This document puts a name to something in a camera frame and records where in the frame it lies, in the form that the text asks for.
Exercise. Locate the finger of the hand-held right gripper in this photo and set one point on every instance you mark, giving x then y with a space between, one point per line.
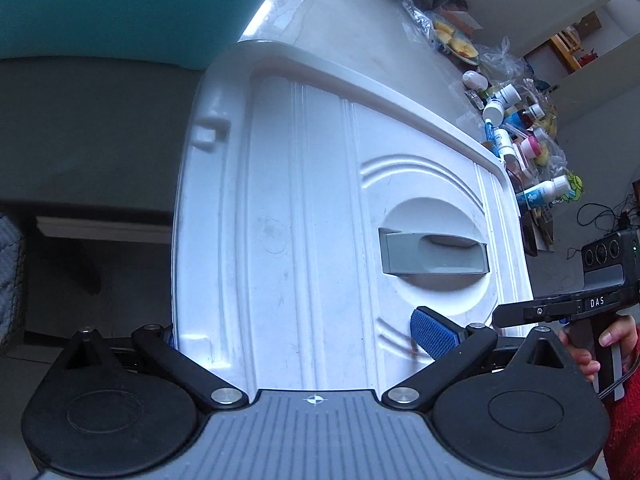
510 316

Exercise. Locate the person's right hand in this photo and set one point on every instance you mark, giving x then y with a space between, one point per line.
622 335

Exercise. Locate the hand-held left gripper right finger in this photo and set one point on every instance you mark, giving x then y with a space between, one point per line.
432 332

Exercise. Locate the plate of cut fruit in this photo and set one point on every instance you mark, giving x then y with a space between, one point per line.
457 42

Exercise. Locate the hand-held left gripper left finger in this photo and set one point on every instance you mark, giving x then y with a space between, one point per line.
160 350

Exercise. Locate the crinkled clear wrapper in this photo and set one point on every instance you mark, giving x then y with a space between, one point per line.
420 17

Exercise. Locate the white round-capped bottle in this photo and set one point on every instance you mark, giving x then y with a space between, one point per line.
493 112

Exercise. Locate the grey knit-covered chair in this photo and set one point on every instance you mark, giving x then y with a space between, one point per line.
10 280

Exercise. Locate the wooden shelf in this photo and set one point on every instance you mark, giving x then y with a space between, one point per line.
575 40

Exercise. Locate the brown glass medicine bottle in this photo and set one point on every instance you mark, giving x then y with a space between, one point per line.
534 114

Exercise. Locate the teal plastic storage bin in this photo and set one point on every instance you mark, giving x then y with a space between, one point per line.
125 5

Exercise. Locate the small white medicine bottle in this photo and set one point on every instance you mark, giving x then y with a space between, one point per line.
507 94

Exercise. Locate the small white oval case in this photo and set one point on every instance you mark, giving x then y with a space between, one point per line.
475 79

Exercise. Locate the white plastic bin lid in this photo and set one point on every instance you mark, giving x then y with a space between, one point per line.
310 210

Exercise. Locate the person's red-sleeved right forearm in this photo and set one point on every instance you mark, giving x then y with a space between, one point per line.
627 425

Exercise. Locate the pink white small jar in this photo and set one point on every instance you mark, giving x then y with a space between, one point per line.
531 145

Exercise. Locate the white blue squeeze bottle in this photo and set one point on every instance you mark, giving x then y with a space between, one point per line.
542 192

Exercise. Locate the blue white tube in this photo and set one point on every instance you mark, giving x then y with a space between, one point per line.
502 144

